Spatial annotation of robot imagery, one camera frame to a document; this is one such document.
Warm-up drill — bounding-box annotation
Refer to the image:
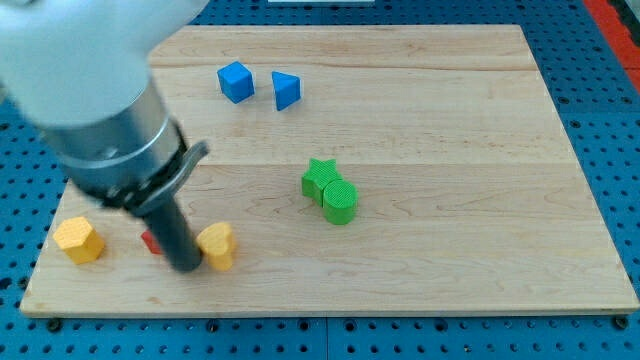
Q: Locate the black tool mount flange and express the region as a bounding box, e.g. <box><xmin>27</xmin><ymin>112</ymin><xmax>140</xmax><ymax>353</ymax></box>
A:
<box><xmin>101</xmin><ymin>121</ymin><xmax>209</xmax><ymax>217</ymax></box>

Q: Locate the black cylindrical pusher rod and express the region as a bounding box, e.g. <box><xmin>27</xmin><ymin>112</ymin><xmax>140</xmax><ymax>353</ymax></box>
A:
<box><xmin>142</xmin><ymin>198</ymin><xmax>202</xmax><ymax>273</ymax></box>

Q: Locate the yellow heart block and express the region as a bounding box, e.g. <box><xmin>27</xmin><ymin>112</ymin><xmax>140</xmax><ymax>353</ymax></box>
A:
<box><xmin>196</xmin><ymin>222</ymin><xmax>237</xmax><ymax>271</ymax></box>

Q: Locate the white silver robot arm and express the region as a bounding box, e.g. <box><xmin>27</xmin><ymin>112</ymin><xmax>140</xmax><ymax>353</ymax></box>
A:
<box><xmin>1</xmin><ymin>0</ymin><xmax>208</xmax><ymax>272</ymax></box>

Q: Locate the yellow hexagon block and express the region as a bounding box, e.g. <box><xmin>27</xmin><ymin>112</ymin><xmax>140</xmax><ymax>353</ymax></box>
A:
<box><xmin>53</xmin><ymin>217</ymin><xmax>105</xmax><ymax>265</ymax></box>

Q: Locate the red block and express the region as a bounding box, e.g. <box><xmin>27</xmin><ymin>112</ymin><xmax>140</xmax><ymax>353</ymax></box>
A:
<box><xmin>140</xmin><ymin>230</ymin><xmax>162</xmax><ymax>255</ymax></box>

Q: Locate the green star block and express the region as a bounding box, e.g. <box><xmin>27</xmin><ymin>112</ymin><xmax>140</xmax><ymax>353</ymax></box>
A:
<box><xmin>301</xmin><ymin>158</ymin><xmax>342</xmax><ymax>207</ymax></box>

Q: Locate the blue cube block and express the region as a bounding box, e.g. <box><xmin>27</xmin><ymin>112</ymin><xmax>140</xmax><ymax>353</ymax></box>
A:
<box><xmin>217</xmin><ymin>61</ymin><xmax>255</xmax><ymax>104</ymax></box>

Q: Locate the green cylinder block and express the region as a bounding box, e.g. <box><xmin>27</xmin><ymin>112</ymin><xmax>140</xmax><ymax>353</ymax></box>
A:
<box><xmin>323</xmin><ymin>180</ymin><xmax>358</xmax><ymax>225</ymax></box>

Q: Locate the blue triangle block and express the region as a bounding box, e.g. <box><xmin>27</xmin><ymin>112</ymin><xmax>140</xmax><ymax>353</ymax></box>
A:
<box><xmin>271</xmin><ymin>71</ymin><xmax>301</xmax><ymax>111</ymax></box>

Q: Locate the wooden board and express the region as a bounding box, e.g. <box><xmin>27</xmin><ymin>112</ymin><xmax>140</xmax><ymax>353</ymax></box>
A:
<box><xmin>21</xmin><ymin>25</ymin><xmax>639</xmax><ymax>318</ymax></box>

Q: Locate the red strip at edge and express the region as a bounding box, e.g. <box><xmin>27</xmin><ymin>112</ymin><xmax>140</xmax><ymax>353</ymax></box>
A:
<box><xmin>583</xmin><ymin>0</ymin><xmax>639</xmax><ymax>90</ymax></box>

